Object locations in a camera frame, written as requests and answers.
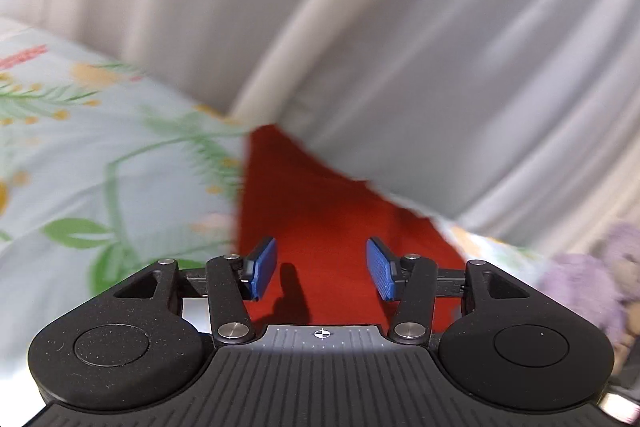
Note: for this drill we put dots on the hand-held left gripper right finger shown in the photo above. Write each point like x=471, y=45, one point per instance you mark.
x=382, y=269

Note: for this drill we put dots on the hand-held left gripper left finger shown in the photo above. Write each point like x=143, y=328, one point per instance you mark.
x=264, y=267

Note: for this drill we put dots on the purple plush toy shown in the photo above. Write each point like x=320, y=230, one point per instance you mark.
x=590, y=287

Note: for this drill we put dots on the floral bedsheet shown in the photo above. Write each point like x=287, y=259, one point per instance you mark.
x=100, y=157

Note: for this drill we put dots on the white curtain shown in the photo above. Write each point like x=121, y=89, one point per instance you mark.
x=400, y=32

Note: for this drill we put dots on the red knit cardigan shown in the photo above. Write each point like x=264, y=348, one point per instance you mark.
x=325, y=217

